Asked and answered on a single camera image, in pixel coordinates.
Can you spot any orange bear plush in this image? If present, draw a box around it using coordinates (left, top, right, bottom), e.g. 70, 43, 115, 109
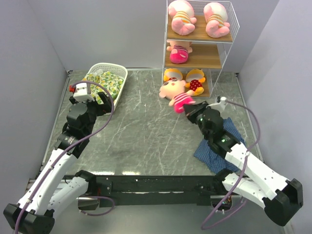
185, 69, 206, 96
163, 68, 183, 82

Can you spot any pink striped doll front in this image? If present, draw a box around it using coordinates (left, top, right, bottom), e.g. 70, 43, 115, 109
166, 40, 193, 64

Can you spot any pink pig plush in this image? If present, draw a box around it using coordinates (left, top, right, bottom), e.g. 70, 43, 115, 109
168, 0, 197, 36
203, 2, 230, 38

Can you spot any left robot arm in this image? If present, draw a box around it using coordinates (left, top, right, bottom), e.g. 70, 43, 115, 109
3, 92, 114, 234

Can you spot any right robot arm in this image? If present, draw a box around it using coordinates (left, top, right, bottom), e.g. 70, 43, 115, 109
183, 101, 303, 226

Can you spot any lemon print cloth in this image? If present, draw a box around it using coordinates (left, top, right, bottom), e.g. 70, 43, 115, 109
83, 71, 124, 104

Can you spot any blue checkered cloth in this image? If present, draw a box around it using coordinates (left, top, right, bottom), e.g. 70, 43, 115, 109
194, 117, 245, 174

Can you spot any white plastic basket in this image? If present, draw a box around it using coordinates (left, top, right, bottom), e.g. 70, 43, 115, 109
87, 62, 128, 110

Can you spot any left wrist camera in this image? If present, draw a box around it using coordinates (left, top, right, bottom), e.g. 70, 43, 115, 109
69, 82, 94, 102

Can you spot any white wire wooden shelf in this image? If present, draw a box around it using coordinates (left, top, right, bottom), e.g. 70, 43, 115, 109
163, 0, 239, 98

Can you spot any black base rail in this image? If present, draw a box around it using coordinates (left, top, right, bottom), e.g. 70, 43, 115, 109
26, 174, 259, 212

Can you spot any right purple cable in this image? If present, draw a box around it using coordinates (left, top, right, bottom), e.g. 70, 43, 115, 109
200, 98, 261, 231

